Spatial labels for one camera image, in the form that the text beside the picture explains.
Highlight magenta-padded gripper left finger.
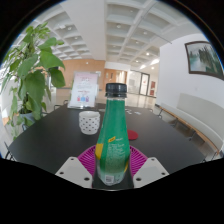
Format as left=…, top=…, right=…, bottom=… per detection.
left=54, top=144, right=101, bottom=190

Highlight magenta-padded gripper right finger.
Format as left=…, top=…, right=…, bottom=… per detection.
left=126, top=144, right=170, bottom=190

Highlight green plastic drink bottle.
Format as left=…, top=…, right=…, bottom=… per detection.
left=94, top=82, right=132, bottom=187

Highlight flat round red coaster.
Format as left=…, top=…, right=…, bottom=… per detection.
left=126, top=129, right=139, bottom=141

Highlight white mug with black dots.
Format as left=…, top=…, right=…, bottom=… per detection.
left=78, top=110, right=101, bottom=136

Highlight glass double door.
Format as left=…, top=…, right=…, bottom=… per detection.
left=139, top=72, right=151, bottom=97

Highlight green leafy potted plant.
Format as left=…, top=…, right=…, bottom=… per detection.
left=0, top=21, right=67, bottom=141

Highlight recessed ceiling lights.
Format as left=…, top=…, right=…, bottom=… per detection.
left=63, top=6, right=162, bottom=71

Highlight framed landscape painting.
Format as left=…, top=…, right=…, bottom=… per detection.
left=184, top=40, right=224, bottom=81

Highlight long white wall bench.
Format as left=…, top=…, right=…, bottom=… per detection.
left=154, top=93, right=224, bottom=158

